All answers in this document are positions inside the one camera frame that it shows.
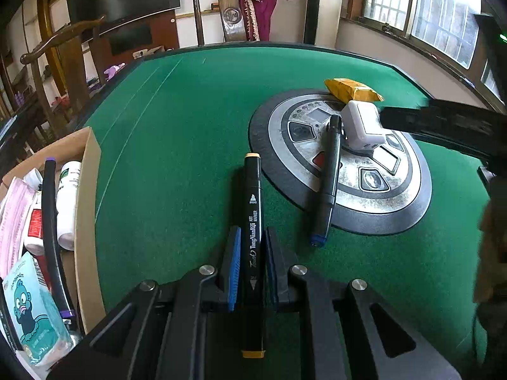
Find blue cartoon tissue pack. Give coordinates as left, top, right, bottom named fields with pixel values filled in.
left=1, top=252, right=74, bottom=367

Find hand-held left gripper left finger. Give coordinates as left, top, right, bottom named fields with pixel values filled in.
left=48, top=225, right=243, bottom=380

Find wooden armchair carved back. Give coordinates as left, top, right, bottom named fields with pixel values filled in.
left=183, top=0, right=278, bottom=47

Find wooden television cabinet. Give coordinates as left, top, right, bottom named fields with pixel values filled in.
left=81, top=8, right=179, bottom=72

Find cardboard box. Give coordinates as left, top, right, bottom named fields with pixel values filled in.
left=0, top=126, right=107, bottom=380

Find white charger block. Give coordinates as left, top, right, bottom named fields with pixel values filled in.
left=341, top=100, right=386, bottom=152

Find white bottle green print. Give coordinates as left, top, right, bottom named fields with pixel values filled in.
left=55, top=161, right=82, bottom=251

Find maroon fringed cloth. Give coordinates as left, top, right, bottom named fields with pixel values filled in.
left=239, top=0, right=277, bottom=41

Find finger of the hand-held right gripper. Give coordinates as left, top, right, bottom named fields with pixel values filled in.
left=379, top=99, right=492, bottom=160

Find black marker blue caps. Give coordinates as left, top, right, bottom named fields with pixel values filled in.
left=309, top=114, right=343, bottom=248

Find red foil snack packet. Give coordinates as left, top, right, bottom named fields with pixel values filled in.
left=32, top=254, right=54, bottom=289

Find wooden armchair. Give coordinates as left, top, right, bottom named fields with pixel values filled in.
left=20, top=15, right=108, bottom=131

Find yellow snack packet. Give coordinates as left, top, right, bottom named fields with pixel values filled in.
left=324, top=78, right=385, bottom=103

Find clear cartoon fairy pouch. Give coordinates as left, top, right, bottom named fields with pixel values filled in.
left=0, top=177, right=37, bottom=280

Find barred window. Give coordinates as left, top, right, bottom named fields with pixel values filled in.
left=341, top=0, right=507, bottom=101

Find white bottle red label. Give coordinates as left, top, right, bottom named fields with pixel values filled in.
left=24, top=206, right=45, bottom=257

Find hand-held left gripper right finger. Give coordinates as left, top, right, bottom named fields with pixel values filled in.
left=265, top=227, right=463, bottom=380

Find black marker yellow caps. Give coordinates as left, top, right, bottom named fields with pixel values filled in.
left=240, top=152, right=266, bottom=361

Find black marker purple caps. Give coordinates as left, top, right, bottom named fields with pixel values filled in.
left=41, top=157, right=77, bottom=320

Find round table control panel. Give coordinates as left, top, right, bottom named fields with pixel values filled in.
left=249, top=88, right=433, bottom=237

